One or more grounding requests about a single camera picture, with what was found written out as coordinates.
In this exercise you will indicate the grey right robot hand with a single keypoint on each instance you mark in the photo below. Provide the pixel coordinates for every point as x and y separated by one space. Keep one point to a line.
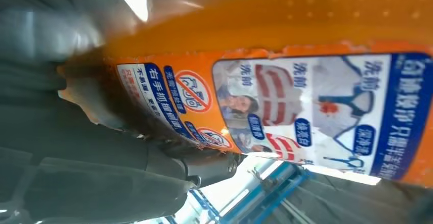
84 182

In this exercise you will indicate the blue shelving rack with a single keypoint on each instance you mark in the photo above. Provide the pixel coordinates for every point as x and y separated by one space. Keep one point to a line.
267 192

